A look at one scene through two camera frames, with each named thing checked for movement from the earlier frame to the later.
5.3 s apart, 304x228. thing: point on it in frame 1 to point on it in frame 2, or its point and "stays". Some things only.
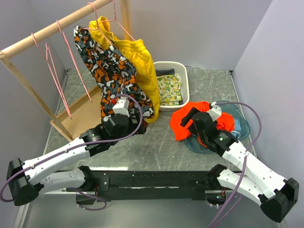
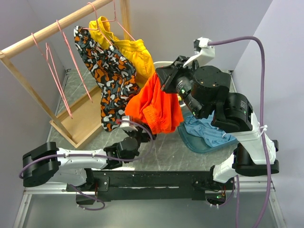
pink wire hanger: x=48 y=59 stays
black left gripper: x=134 y=126 to x=147 y=136
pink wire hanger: x=78 y=66 stays
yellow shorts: x=140 y=58 stays
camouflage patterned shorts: x=115 y=73 stays
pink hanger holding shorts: x=106 y=21 stays
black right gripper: x=186 y=118 to x=167 y=74
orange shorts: x=225 y=120 to x=160 y=111
